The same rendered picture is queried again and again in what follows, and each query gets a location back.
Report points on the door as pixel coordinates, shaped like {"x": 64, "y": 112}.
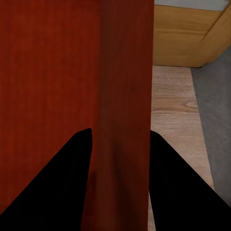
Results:
{"x": 190, "y": 33}

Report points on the storage box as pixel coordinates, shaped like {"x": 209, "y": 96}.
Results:
{"x": 70, "y": 65}

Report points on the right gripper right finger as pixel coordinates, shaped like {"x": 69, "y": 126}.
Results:
{"x": 181, "y": 200}

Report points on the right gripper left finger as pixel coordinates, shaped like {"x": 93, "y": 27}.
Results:
{"x": 54, "y": 199}

